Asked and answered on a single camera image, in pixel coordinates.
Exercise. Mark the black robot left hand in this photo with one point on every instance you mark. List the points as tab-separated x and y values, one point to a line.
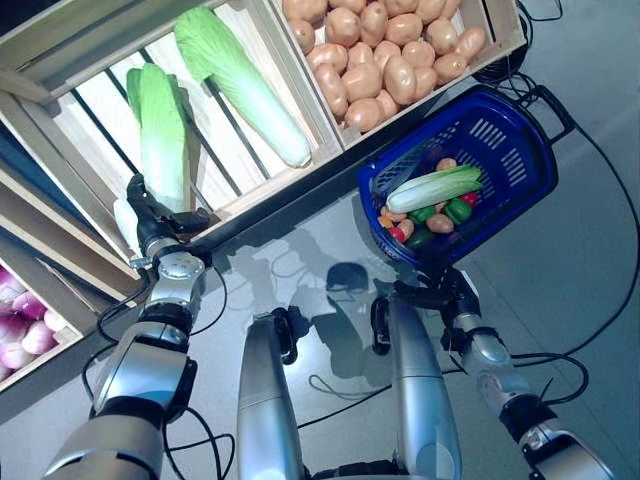
150	215

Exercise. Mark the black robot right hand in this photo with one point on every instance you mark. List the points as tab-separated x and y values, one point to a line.
450	295

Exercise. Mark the green white napa cabbage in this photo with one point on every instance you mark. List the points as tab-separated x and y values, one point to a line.
160	140
240	90
432	187

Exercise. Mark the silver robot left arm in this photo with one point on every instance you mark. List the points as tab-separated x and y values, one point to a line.
150	360

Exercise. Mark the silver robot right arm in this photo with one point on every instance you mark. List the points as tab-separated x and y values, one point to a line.
495	350

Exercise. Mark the blue plastic shopping basket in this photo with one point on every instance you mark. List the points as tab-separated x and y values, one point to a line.
490	235

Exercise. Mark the dark green bell pepper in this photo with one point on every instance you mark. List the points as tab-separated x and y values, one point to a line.
420	239

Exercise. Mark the brown potato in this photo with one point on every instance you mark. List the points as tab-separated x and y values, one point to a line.
425	82
386	52
400	5
400	80
471	42
408	226
404	29
302	36
431	7
342	26
418	54
361	54
446	164
304	7
374	22
450	67
440	223
361	82
327	56
387	105
332	90
365	114
442	36
450	6
347	4

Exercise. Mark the red yellow tomato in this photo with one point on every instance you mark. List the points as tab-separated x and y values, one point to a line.
397	233

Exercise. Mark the wooden slatted crate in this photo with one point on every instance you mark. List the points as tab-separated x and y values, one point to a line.
50	357
100	145
505	30

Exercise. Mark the red bell pepper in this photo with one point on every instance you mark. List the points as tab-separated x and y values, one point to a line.
470	198

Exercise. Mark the small orange vegetable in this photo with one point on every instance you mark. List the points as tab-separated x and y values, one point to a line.
387	218

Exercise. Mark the purple white onion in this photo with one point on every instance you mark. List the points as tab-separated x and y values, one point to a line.
12	327
27	305
39	337
7	287
15	356
55	320

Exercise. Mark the black robot waist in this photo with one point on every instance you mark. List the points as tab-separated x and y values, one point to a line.
350	470

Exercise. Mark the silver robot left leg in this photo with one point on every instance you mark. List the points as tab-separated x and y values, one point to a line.
265	400

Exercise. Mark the black round floor base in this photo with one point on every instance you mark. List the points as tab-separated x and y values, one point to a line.
500	70

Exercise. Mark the wooden display shelf frame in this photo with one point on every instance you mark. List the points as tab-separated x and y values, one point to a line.
55	260
55	215

